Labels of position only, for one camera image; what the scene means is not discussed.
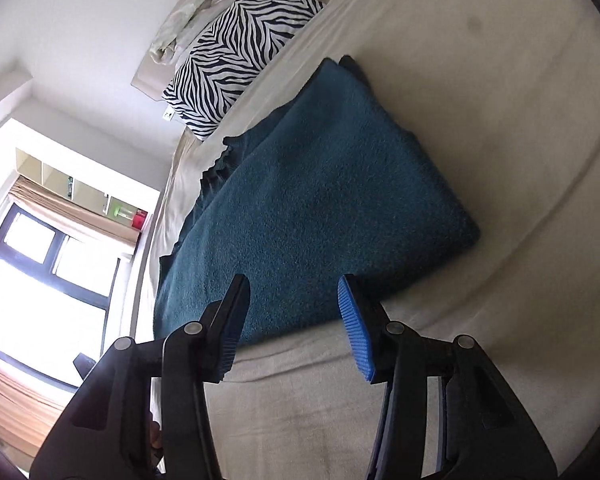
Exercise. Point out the white wall socket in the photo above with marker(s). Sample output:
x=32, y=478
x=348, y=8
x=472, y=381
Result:
x=168, y=113

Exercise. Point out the beige padded headboard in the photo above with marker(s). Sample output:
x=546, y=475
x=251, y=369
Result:
x=152, y=82

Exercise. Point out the green lidded jar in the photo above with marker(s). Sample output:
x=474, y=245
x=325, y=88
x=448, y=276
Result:
x=121, y=214

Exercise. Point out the red box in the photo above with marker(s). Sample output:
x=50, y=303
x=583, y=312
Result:
x=140, y=220

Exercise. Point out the white bed frame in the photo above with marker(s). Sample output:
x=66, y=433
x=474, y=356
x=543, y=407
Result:
x=142, y=285

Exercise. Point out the zebra print pillow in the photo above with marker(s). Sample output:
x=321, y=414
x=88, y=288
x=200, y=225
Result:
x=235, y=45

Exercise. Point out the white wall shelf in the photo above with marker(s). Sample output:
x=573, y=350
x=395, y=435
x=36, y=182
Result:
x=50, y=172

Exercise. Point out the black framed window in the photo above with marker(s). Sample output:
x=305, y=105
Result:
x=40, y=280

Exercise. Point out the green shelf items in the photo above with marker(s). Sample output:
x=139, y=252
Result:
x=70, y=186

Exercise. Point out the black object by window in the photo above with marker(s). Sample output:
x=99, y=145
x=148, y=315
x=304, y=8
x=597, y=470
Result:
x=84, y=365

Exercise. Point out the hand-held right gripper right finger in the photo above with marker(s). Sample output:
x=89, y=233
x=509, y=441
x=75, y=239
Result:
x=357, y=335

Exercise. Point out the beige curtain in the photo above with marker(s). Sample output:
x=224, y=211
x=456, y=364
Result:
x=15, y=400
x=80, y=220

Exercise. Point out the white folded duvet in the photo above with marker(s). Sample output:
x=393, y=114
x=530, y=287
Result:
x=200, y=5

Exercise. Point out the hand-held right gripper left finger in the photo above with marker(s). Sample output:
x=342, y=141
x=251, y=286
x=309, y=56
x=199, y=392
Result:
x=230, y=340

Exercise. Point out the dark teal knit sweater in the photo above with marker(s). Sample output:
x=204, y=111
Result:
x=305, y=200

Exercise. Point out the bed with beige sheet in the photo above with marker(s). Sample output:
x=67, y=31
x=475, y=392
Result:
x=505, y=135

